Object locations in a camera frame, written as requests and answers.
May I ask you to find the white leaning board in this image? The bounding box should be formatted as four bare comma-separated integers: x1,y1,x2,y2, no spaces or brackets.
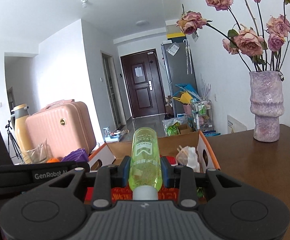
227,115,247,134

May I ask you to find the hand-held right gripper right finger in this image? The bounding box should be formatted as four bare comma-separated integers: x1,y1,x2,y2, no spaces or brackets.
160,156,242,209

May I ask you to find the green printed plastic bag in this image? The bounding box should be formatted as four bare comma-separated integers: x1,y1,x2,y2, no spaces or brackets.
162,119,182,137

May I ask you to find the green clear plastic bottle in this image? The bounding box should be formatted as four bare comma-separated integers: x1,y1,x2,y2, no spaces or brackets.
128,127,163,201

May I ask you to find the purple ceramic vase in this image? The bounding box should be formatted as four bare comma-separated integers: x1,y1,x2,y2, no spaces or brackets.
250,70,285,142

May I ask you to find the yellow bag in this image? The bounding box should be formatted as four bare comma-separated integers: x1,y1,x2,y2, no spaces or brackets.
172,92,191,105

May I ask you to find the black tripod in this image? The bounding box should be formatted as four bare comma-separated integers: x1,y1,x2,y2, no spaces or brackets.
5,120,23,162

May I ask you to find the clear glass beaker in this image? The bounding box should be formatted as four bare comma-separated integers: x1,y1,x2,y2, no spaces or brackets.
26,141,48,164

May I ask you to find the glass side door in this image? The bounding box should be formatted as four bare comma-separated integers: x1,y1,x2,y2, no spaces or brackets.
101,50,122,130

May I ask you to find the white folded umbrella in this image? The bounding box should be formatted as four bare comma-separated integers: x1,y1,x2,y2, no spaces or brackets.
184,39,193,75

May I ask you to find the yellow thermos jug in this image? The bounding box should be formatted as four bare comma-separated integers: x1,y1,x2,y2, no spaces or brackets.
10,104,33,164

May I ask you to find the blue bag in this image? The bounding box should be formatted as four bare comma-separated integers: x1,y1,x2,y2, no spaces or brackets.
175,82,198,98

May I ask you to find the small brown cardboard box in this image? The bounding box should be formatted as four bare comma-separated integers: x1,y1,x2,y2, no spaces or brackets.
177,123,193,135

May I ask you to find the pink hard suitcase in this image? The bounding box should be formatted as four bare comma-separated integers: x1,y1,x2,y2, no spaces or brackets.
25,101,97,159

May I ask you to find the small wooden stool with tray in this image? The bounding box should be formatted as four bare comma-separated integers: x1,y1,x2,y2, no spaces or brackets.
104,127,125,142

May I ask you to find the grey refrigerator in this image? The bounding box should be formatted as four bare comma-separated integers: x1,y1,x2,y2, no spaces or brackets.
161,40,198,118

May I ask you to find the bunch of dried pink roses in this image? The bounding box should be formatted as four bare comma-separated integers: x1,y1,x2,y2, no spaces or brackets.
176,0,290,73

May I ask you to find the orange and white cardboard box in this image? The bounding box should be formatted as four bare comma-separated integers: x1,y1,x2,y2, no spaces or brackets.
87,130,221,204

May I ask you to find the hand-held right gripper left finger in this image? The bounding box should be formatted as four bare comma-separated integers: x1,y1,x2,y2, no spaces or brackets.
49,156,131,210

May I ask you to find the yellow and black box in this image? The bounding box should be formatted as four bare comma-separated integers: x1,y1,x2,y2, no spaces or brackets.
167,31,185,43

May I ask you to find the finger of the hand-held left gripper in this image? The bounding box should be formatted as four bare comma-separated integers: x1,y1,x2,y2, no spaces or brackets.
67,162,90,172

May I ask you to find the metal storage cart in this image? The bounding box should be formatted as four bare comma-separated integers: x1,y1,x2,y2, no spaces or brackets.
190,99,213,132

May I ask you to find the clear plastic pouch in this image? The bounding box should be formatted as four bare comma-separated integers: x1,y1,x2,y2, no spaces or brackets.
167,44,180,56

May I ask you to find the dark brown entrance door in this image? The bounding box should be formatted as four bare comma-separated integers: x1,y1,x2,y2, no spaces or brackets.
120,49,166,119

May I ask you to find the purple silicone mold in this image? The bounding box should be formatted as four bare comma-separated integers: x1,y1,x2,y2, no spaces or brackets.
60,148,88,163

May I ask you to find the dried lavender bundle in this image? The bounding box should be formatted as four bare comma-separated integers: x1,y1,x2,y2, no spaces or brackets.
200,74,212,100

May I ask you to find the clear plastic snack bag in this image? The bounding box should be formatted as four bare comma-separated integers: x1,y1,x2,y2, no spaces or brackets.
176,145,200,173

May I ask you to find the red printed package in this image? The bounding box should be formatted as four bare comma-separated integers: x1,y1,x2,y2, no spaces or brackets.
85,186,180,203

